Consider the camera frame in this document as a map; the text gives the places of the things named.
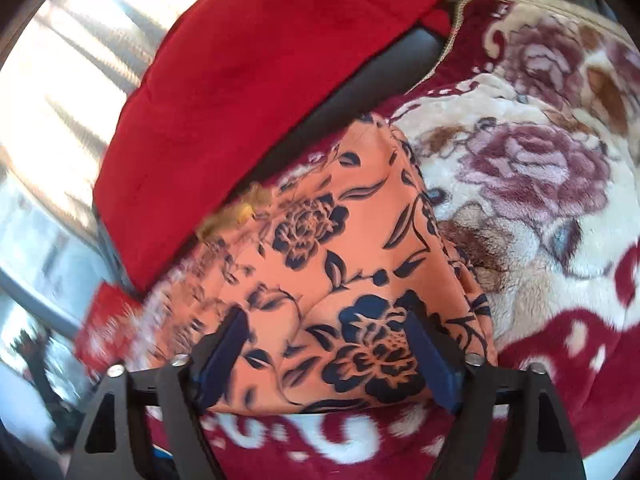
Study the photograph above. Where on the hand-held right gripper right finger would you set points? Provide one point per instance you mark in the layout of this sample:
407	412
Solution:
432	360

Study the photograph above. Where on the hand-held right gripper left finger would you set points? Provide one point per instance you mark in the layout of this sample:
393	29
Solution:
222	355

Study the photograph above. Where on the pink floral shirt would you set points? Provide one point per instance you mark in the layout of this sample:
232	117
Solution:
325	260

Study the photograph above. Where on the red gift bag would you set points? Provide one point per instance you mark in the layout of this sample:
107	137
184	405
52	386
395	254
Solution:
105	325

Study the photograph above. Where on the floral plush blanket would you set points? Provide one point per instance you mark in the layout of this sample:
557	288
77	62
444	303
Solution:
525	170

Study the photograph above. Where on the white appliance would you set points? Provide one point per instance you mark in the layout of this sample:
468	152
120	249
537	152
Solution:
45	240

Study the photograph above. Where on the red quilt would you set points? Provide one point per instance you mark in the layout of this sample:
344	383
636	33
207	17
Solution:
240	85

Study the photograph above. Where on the dark leather sofa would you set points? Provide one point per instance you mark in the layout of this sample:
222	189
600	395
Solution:
350	95

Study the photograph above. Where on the dotted cream curtain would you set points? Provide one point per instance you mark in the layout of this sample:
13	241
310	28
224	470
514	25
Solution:
75	60

